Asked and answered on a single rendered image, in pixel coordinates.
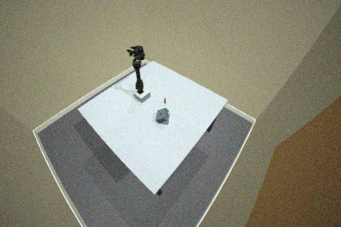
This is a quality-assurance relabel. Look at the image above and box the grey sloped panel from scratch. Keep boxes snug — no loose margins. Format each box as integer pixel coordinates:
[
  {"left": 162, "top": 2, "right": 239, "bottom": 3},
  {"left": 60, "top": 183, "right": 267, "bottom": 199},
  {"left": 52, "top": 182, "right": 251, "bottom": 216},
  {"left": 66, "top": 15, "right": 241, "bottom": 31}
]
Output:
[{"left": 156, "top": 108, "right": 170, "bottom": 125}]

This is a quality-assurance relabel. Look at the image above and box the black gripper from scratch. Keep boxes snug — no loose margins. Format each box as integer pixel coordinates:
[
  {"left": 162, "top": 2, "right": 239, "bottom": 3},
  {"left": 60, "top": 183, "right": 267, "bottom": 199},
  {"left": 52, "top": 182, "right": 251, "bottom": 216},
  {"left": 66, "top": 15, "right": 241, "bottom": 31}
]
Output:
[{"left": 126, "top": 45, "right": 139, "bottom": 57}]

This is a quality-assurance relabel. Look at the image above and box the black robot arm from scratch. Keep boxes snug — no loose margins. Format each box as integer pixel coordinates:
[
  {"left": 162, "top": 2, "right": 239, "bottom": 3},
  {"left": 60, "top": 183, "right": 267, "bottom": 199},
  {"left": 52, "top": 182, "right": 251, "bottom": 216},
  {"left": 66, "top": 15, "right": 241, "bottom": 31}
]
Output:
[{"left": 132, "top": 46, "right": 145, "bottom": 94}]

